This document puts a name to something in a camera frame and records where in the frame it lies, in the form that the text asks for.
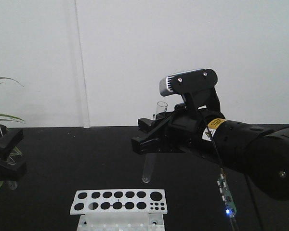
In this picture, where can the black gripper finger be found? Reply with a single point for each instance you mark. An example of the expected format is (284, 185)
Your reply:
(10, 140)
(10, 172)

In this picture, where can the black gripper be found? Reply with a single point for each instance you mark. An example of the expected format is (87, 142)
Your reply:
(177, 132)

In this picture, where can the short clear test tube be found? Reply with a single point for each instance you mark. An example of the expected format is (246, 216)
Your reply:
(4, 154)

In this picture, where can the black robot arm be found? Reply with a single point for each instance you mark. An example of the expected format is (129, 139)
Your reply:
(259, 151)

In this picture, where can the green potted plant leaves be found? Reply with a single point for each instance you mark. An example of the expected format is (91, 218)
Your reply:
(16, 153)

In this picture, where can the white test tube rack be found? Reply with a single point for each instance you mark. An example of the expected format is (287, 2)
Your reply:
(120, 209)

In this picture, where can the green circuit board with LED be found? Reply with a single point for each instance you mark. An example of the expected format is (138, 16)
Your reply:
(226, 196)

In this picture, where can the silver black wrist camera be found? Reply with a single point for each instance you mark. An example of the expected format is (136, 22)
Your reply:
(187, 82)

